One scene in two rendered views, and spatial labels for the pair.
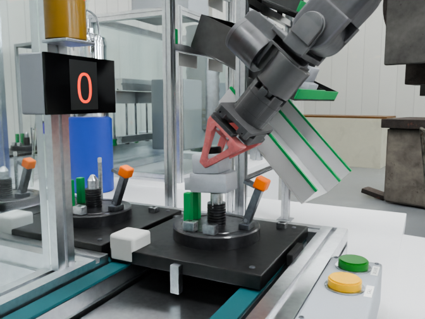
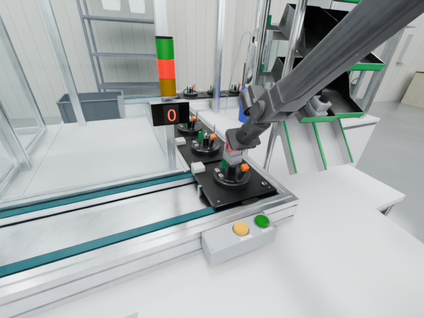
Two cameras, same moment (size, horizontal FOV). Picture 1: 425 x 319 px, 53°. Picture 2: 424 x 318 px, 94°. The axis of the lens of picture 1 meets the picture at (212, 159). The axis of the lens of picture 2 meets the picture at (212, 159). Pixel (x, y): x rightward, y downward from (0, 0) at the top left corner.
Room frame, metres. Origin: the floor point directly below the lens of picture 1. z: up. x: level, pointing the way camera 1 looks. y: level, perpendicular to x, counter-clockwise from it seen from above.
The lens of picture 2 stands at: (0.15, -0.33, 1.40)
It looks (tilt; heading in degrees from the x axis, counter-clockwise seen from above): 31 degrees down; 39
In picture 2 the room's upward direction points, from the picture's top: 3 degrees clockwise
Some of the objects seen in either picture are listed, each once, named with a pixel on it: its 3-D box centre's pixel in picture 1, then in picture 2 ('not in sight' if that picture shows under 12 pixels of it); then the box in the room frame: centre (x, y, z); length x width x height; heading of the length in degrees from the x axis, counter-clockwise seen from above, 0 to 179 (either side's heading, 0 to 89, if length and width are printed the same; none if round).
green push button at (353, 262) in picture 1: (353, 266); (261, 221); (0.56, -0.19, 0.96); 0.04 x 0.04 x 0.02
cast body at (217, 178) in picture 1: (207, 168); (231, 150); (0.67, 0.01, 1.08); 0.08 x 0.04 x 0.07; 63
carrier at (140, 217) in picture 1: (93, 195); (206, 140); (0.78, 0.22, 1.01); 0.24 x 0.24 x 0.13; 64
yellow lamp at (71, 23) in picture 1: (65, 20); (167, 86); (0.55, 0.18, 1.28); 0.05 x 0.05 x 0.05
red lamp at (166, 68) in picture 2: not in sight; (166, 68); (0.55, 0.18, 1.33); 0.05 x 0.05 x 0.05
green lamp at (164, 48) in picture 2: not in sight; (164, 49); (0.55, 0.18, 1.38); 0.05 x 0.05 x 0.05
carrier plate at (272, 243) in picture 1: (216, 241); (230, 179); (0.67, -0.01, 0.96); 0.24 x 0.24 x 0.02; 64
